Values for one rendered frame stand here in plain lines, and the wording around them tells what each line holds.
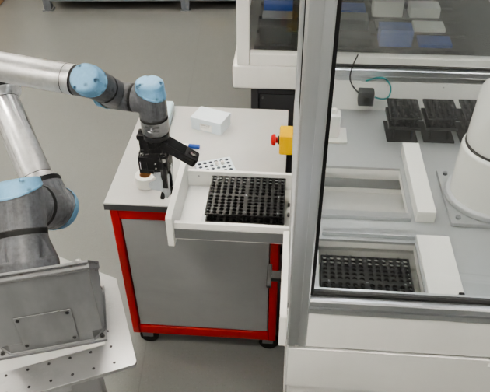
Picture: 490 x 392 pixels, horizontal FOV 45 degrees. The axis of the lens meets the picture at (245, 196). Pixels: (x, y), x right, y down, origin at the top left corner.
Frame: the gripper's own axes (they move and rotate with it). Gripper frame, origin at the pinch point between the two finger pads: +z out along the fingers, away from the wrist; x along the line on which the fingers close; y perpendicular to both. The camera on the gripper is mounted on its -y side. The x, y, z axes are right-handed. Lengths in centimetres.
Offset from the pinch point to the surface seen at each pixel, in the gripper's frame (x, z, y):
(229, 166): -28.5, 11.8, -13.9
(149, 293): -12, 59, 15
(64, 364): 51, 15, 18
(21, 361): 51, 15, 29
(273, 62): -80, -1, -27
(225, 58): -269, 90, 15
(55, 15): -341, 89, 167
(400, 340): 55, -7, -58
